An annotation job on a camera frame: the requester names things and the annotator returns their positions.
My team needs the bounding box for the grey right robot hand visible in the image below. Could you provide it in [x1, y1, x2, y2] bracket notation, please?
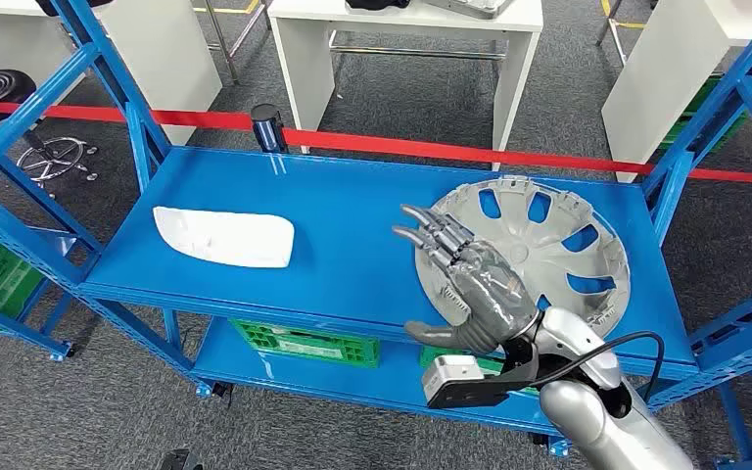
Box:
[392, 205, 544, 356]

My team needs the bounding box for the silver grey wheel hubcap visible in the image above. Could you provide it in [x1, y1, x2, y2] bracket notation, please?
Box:
[413, 174, 632, 339]

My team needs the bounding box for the red barrier belt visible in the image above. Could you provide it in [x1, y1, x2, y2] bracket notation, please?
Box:
[0, 100, 752, 188]

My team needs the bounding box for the white plastic mirror cover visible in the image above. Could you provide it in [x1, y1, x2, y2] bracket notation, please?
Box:
[152, 206, 296, 270]

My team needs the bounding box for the white table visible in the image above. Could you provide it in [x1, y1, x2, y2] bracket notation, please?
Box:
[601, 0, 752, 184]
[266, 0, 544, 172]
[0, 0, 223, 145]

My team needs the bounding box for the grey metal tray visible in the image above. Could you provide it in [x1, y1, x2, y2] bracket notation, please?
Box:
[422, 0, 515, 21]

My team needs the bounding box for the black object on table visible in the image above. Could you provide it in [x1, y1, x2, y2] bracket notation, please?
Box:
[345, 0, 411, 11]

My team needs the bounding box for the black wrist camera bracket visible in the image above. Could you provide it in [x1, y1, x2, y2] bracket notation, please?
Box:
[426, 337, 541, 410]

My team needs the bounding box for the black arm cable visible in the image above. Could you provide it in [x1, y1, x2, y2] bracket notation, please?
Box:
[525, 331, 667, 403]

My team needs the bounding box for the black barrier post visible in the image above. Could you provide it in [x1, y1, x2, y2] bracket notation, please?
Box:
[251, 103, 289, 155]

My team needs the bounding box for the chrome table leg frame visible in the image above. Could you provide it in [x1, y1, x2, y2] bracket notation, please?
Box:
[204, 0, 270, 85]

